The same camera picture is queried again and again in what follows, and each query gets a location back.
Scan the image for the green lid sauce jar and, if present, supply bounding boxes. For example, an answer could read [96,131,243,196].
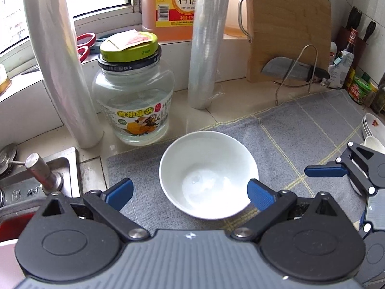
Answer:
[348,76,371,105]

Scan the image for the orange cooking wine jug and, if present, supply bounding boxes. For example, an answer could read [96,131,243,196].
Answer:
[141,0,196,42]

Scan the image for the plastic wrap roll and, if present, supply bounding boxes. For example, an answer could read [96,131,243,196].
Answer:
[188,0,229,110]
[23,0,104,149]

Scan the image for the red handled scissors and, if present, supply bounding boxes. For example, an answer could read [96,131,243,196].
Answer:
[76,33,96,63]

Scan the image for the glass jar yellow lid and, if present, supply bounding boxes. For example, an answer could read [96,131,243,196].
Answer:
[92,29,175,146]

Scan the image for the dark soy sauce bottle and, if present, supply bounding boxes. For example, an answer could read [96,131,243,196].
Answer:
[341,28,358,67]

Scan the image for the kitchen knife black handle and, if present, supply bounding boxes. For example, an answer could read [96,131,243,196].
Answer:
[261,56,330,82]

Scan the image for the grey checked dish mat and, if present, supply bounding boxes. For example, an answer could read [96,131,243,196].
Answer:
[107,91,365,231]

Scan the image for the metal sink faucet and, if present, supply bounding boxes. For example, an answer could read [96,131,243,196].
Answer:
[1,144,63,207]

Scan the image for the wooden cutting board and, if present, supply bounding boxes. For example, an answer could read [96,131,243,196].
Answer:
[246,0,332,83]

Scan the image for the white plastic food bag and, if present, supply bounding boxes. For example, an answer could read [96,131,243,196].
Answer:
[321,50,354,89]

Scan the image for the metal wire rack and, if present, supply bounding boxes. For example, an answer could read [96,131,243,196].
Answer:
[273,44,320,106]

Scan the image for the white ceramic bowl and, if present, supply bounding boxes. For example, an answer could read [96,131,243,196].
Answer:
[159,131,259,220]

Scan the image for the stacked white plates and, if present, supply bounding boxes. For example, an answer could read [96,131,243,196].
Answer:
[361,113,385,145]

